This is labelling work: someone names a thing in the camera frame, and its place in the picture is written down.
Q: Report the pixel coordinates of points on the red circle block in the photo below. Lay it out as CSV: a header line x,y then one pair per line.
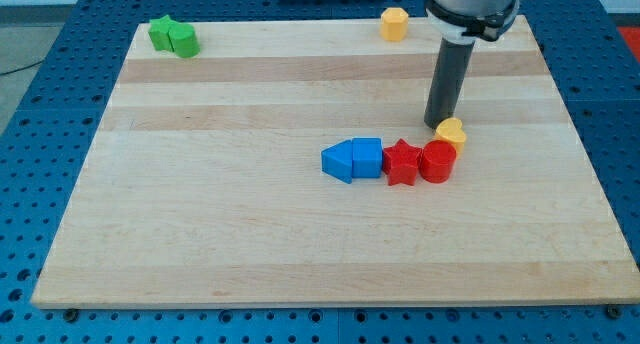
x,y
437,161

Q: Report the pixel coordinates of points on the yellow hexagon block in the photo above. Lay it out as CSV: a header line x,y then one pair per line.
x,y
394,24

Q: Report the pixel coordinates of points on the green circle block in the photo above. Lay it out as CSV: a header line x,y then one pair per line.
x,y
184,40

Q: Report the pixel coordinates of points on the blue triangle block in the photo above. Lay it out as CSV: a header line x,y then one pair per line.
x,y
337,161

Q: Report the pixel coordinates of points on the blue cube block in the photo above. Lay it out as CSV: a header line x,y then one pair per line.
x,y
367,157

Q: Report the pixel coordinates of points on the red star block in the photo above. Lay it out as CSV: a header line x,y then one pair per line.
x,y
401,163

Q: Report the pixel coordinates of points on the wooden board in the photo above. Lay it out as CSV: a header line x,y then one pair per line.
x,y
203,187

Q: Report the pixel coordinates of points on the yellow heart block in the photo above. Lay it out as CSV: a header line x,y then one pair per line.
x,y
451,130

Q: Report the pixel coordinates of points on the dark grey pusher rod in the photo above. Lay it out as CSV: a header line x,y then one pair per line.
x,y
450,70

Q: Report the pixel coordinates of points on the green star block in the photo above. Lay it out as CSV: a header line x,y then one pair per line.
x,y
159,33

